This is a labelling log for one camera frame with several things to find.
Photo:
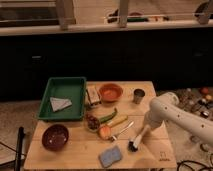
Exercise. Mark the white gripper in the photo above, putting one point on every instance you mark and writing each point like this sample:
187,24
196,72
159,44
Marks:
153,124

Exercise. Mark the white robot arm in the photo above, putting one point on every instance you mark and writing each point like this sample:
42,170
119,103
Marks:
165,107

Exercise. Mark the orange red bowl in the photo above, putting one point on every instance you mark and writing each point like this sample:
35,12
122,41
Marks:
110,92

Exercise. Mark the dark maroon bowl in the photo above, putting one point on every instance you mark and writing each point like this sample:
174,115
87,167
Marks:
55,137

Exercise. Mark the metal cup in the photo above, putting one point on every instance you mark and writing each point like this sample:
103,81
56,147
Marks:
138,96

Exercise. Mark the yellow toy corn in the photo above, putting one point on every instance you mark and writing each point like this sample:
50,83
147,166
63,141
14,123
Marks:
117,121

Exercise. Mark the green toy pepper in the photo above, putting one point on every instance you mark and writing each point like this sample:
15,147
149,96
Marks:
108,117

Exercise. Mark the orange toy fruit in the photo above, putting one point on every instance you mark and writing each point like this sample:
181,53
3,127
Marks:
104,132

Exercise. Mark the blue grey sponge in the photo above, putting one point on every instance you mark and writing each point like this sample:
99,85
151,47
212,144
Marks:
110,156

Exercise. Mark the dark red toy grapes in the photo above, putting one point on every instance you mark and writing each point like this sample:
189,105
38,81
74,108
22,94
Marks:
92,122

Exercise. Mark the toy sandwich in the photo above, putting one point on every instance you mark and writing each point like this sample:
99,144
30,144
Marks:
93,96

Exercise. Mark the green plastic tray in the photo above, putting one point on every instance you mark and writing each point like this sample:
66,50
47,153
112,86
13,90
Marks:
73,88

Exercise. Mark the folded grey cloth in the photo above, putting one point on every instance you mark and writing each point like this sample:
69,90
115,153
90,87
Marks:
58,104

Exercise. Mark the black pole left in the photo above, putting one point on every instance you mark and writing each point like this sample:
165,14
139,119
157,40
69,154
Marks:
19,149

